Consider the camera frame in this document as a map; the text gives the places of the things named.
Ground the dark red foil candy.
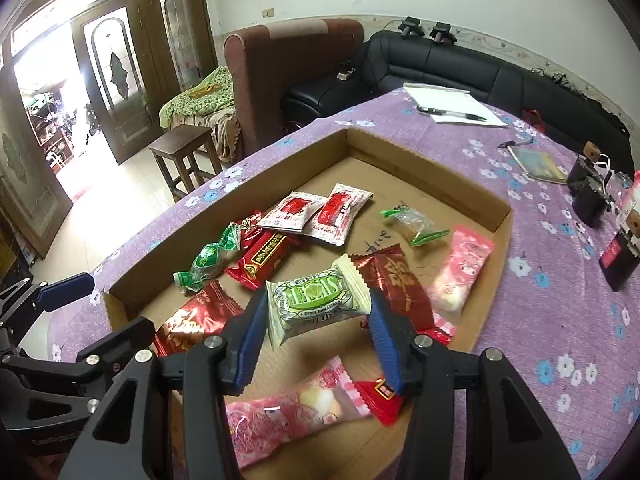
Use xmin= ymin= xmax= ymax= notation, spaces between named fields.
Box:
xmin=153 ymin=281 xmax=244 ymax=356

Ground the green twisted wrapper candy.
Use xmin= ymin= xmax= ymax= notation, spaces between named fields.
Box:
xmin=172 ymin=222 xmax=241 ymax=292

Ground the long pink candy packet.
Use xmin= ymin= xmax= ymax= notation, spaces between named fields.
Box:
xmin=226 ymin=356 xmax=371 ymax=469

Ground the red round-logo candy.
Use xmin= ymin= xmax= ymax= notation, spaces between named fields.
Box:
xmin=355 ymin=377 xmax=404 ymax=427

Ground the red gold bar packet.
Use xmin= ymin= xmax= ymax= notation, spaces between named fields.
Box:
xmin=224 ymin=230 xmax=302 ymax=290

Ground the red monkey candy packet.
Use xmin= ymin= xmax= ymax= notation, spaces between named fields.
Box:
xmin=239 ymin=210 xmax=264 ymax=250

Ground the green white pastry packet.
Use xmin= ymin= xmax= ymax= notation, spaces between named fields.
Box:
xmin=266 ymin=254 xmax=372 ymax=350

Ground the small pink candy packet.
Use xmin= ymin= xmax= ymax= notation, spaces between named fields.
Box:
xmin=427 ymin=226 xmax=494 ymax=318

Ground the dark red foil packet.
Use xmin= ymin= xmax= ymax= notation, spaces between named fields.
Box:
xmin=349 ymin=244 xmax=452 ymax=344

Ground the large white red sachet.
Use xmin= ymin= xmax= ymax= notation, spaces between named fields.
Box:
xmin=303 ymin=183 xmax=373 ymax=247

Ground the white red snack sachet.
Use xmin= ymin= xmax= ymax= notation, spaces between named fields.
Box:
xmin=258 ymin=191 xmax=328 ymax=234

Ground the clear green-edged snack bag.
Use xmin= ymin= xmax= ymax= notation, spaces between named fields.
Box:
xmin=380 ymin=207 xmax=449 ymax=247

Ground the purple floral tablecloth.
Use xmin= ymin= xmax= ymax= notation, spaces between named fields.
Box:
xmin=49 ymin=90 xmax=639 ymax=479

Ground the wooden stool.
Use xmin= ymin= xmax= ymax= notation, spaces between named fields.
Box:
xmin=149 ymin=125 xmax=222 ymax=203

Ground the front black tea canister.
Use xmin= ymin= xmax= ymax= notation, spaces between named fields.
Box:
xmin=599 ymin=209 xmax=639 ymax=292

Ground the black tea canister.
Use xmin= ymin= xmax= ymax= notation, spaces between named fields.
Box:
xmin=573 ymin=177 xmax=611 ymax=228
xmin=599 ymin=209 xmax=639 ymax=292
xmin=566 ymin=141 xmax=601 ymax=196

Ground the cardboard tray box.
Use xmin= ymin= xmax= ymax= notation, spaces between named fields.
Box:
xmin=106 ymin=128 xmax=514 ymax=479

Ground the middle black tea canister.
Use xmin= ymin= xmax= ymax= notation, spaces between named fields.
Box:
xmin=573 ymin=177 xmax=611 ymax=228

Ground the green floral blanket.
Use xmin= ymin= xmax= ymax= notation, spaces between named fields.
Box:
xmin=158 ymin=66 xmax=234 ymax=129

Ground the small notebook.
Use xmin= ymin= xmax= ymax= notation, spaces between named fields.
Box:
xmin=508 ymin=145 xmax=566 ymax=184

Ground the rear black tea canister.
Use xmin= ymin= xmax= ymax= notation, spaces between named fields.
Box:
xmin=566 ymin=141 xmax=601 ymax=196

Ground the wooden glass door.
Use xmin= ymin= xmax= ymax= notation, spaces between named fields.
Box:
xmin=1 ymin=0 xmax=217 ymax=258

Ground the brown armchair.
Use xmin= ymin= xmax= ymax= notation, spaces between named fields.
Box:
xmin=224 ymin=18 xmax=364 ymax=156

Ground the red bag on sofa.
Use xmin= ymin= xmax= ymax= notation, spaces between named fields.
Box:
xmin=522 ymin=110 xmax=546 ymax=133

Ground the black pen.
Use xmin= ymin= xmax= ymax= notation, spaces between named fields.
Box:
xmin=416 ymin=105 xmax=487 ymax=122

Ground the white paper stack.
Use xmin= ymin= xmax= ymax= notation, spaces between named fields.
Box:
xmin=404 ymin=82 xmax=506 ymax=127

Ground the black leather sofa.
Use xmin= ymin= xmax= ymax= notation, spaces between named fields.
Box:
xmin=281 ymin=30 xmax=634 ymax=176

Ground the right black device on sofa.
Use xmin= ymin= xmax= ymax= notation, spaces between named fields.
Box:
xmin=430 ymin=22 xmax=457 ymax=46

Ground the black device on sofa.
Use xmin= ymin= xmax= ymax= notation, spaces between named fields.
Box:
xmin=430 ymin=22 xmax=457 ymax=46
xmin=398 ymin=16 xmax=425 ymax=39

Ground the left black device on sofa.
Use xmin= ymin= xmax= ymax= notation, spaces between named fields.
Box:
xmin=398 ymin=16 xmax=425 ymax=39

